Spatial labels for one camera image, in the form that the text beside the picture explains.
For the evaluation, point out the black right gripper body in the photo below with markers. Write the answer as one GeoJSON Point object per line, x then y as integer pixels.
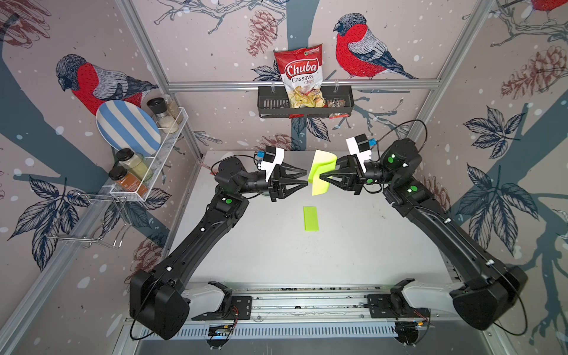
{"type": "Point", "coordinates": [360, 178]}

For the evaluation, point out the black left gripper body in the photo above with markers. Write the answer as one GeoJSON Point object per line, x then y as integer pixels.
{"type": "Point", "coordinates": [271, 186]}

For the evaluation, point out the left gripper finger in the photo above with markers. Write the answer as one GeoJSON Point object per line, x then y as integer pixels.
{"type": "Point", "coordinates": [288, 170]}
{"type": "Point", "coordinates": [287, 187]}

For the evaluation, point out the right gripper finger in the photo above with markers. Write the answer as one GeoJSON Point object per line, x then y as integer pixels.
{"type": "Point", "coordinates": [343, 165]}
{"type": "Point", "coordinates": [340, 181]}

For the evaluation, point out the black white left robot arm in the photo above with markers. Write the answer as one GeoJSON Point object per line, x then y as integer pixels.
{"type": "Point", "coordinates": [158, 298]}

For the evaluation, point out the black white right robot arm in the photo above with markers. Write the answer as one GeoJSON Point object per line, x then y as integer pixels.
{"type": "Point", "coordinates": [490, 287]}

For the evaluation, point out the red pink utensil in cup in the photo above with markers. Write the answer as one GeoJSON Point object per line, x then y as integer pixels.
{"type": "Point", "coordinates": [207, 167]}

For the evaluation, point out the red Chuba cassava chips bag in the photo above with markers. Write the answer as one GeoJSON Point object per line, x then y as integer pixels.
{"type": "Point", "coordinates": [301, 73]}

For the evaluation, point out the black lid spice grinder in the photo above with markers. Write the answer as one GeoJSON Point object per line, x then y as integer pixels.
{"type": "Point", "coordinates": [165, 120]}

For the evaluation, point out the brown spice glass jar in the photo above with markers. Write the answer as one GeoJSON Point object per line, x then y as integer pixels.
{"type": "Point", "coordinates": [173, 108]}

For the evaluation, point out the green sauce jar black lid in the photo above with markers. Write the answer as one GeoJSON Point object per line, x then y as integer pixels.
{"type": "Point", "coordinates": [134, 163]}

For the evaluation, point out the orange sauce jar black lid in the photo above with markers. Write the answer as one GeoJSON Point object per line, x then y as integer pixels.
{"type": "Point", "coordinates": [127, 180]}

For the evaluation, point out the blue white striped plate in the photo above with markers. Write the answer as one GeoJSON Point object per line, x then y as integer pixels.
{"type": "Point", "coordinates": [125, 125]}

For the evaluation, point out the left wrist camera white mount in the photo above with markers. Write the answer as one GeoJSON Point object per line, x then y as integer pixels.
{"type": "Point", "coordinates": [270, 158]}

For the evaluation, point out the black wire wall basket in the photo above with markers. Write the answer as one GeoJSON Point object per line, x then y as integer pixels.
{"type": "Point", "coordinates": [274, 103]}

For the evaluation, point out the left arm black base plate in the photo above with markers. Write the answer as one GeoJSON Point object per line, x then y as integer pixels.
{"type": "Point", "coordinates": [242, 308]}

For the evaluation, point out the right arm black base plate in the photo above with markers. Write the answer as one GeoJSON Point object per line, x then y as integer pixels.
{"type": "Point", "coordinates": [393, 306]}

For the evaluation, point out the white wire wall shelf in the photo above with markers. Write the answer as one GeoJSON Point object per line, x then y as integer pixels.
{"type": "Point", "coordinates": [156, 162]}

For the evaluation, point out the metal wire hook rack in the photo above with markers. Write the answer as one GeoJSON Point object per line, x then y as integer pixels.
{"type": "Point", "coordinates": [105, 221]}

